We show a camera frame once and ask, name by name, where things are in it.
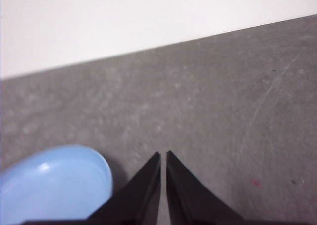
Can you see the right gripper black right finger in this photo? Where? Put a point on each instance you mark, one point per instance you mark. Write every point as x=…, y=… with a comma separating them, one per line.
x=190, y=202

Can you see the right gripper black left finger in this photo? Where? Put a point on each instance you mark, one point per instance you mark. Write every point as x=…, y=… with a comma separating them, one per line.
x=138, y=200

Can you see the blue plate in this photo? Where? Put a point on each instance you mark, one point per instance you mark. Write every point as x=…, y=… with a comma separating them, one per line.
x=49, y=185

